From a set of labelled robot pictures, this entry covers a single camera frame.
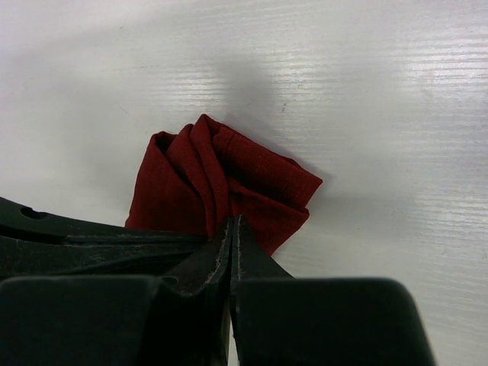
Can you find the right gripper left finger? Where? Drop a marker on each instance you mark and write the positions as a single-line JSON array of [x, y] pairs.
[[177, 318]]

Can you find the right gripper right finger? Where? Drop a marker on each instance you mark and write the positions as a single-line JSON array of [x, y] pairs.
[[282, 320]]

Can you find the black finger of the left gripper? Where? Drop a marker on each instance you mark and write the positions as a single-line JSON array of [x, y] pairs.
[[37, 243]]

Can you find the dark red cloth napkin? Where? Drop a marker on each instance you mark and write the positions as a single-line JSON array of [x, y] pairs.
[[193, 181]]

